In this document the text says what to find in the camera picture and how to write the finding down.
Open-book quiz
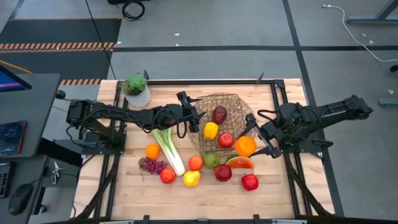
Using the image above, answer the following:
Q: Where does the red orange tomato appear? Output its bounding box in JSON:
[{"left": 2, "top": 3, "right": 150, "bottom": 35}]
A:
[{"left": 159, "top": 167, "right": 177, "bottom": 184}]

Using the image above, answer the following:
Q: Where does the silver carabiner clip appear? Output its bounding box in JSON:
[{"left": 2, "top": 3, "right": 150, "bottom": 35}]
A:
[{"left": 51, "top": 161, "right": 65, "bottom": 185}]

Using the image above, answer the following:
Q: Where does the orange fruit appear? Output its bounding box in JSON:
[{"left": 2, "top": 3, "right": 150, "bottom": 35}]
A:
[
  {"left": 145, "top": 143, "right": 160, "bottom": 160},
  {"left": 234, "top": 135, "right": 257, "bottom": 157}
]

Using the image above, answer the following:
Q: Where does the dark red apple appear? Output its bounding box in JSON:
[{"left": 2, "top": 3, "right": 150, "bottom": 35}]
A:
[{"left": 213, "top": 164, "right": 233, "bottom": 182}]

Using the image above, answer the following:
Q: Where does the orange red peach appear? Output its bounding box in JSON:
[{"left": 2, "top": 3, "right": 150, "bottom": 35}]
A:
[{"left": 188, "top": 155, "right": 205, "bottom": 171}]

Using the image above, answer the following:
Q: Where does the white cable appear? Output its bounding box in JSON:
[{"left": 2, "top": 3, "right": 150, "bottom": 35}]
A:
[{"left": 322, "top": 3, "right": 398, "bottom": 63}]

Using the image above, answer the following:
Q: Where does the wire mesh basket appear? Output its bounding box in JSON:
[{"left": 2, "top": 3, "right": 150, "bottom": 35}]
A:
[{"left": 185, "top": 98, "right": 258, "bottom": 157}]

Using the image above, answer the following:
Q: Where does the black hazard-striped floor mat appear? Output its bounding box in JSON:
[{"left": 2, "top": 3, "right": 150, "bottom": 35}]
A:
[{"left": 0, "top": 17, "right": 123, "bottom": 86}]

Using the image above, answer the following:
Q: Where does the green pear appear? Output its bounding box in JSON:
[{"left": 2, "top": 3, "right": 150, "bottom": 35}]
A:
[{"left": 202, "top": 152, "right": 221, "bottom": 169}]

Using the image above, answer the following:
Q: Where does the watermelon slice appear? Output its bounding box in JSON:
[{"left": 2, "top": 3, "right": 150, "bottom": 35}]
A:
[{"left": 224, "top": 154, "right": 255, "bottom": 169}]

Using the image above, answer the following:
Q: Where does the computer monitor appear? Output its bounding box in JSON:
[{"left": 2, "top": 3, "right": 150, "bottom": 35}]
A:
[{"left": 0, "top": 63, "right": 32, "bottom": 93}]

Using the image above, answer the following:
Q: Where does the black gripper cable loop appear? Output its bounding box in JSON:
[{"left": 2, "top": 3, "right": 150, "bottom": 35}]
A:
[{"left": 176, "top": 120, "right": 188, "bottom": 139}]

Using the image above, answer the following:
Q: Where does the green plant in white pot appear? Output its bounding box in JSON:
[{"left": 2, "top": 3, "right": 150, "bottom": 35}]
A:
[{"left": 122, "top": 73, "right": 152, "bottom": 109}]

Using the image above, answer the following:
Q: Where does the dark maroon plum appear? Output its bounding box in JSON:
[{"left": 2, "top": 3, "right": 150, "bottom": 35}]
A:
[{"left": 211, "top": 106, "right": 228, "bottom": 125}]

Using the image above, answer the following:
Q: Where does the yellow lemon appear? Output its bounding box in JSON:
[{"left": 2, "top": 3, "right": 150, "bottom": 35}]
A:
[{"left": 183, "top": 170, "right": 201, "bottom": 188}]

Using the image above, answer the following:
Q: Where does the black aluminium table frame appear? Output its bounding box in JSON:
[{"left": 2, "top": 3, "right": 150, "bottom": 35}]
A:
[{"left": 74, "top": 72, "right": 335, "bottom": 224}]

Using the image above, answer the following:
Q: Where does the long thin black cable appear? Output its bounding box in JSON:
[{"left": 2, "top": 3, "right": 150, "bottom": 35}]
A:
[{"left": 85, "top": 0, "right": 117, "bottom": 80}]

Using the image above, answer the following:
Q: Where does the purple grape bunch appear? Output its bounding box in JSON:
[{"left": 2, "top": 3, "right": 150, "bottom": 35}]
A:
[{"left": 138, "top": 157, "right": 169, "bottom": 183}]

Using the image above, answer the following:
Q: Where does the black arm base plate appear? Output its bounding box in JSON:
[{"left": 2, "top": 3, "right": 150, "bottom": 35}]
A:
[
  {"left": 276, "top": 129, "right": 327, "bottom": 154},
  {"left": 81, "top": 130, "right": 127, "bottom": 156}
]

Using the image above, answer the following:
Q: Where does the yellow cable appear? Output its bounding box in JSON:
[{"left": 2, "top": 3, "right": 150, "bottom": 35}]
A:
[{"left": 0, "top": 60, "right": 34, "bottom": 75}]

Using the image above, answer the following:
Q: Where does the gold wire basket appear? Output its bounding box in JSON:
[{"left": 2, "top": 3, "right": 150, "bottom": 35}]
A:
[{"left": 194, "top": 93, "right": 252, "bottom": 150}]

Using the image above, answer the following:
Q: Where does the grey desk foot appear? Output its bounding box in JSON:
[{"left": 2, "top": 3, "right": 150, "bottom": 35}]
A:
[{"left": 378, "top": 98, "right": 398, "bottom": 108}]

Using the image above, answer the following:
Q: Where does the dark tablet with red edge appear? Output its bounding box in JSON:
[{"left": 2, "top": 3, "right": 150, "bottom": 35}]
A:
[{"left": 0, "top": 120, "right": 28, "bottom": 156}]

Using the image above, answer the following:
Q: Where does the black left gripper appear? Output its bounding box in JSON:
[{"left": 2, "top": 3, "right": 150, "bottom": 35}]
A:
[{"left": 160, "top": 90, "right": 208, "bottom": 134}]

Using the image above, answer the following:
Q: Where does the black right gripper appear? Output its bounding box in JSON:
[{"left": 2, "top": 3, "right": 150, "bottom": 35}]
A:
[{"left": 239, "top": 113, "right": 283, "bottom": 160}]

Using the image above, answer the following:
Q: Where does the grey desk leg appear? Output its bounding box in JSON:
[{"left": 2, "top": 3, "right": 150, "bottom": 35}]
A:
[{"left": 345, "top": 0, "right": 398, "bottom": 26}]

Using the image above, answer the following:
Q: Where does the black box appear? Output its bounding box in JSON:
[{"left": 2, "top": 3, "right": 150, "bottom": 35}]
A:
[{"left": 39, "top": 138, "right": 83, "bottom": 167}]

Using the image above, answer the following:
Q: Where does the black keyboard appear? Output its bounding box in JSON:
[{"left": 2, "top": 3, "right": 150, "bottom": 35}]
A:
[{"left": 0, "top": 163, "right": 13, "bottom": 199}]

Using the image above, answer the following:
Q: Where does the yellow bell pepper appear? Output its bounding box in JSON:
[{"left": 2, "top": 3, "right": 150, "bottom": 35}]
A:
[{"left": 203, "top": 122, "right": 219, "bottom": 140}]

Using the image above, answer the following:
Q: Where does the black desk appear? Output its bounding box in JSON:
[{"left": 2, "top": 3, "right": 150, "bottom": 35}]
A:
[{"left": 0, "top": 73, "right": 62, "bottom": 224}]

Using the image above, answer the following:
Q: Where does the black computer mouse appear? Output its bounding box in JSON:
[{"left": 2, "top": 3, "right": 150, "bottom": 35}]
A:
[{"left": 8, "top": 183, "right": 34, "bottom": 216}]

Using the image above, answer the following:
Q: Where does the coiled black cable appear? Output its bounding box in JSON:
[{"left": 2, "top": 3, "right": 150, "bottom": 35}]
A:
[{"left": 121, "top": 0, "right": 146, "bottom": 22}]

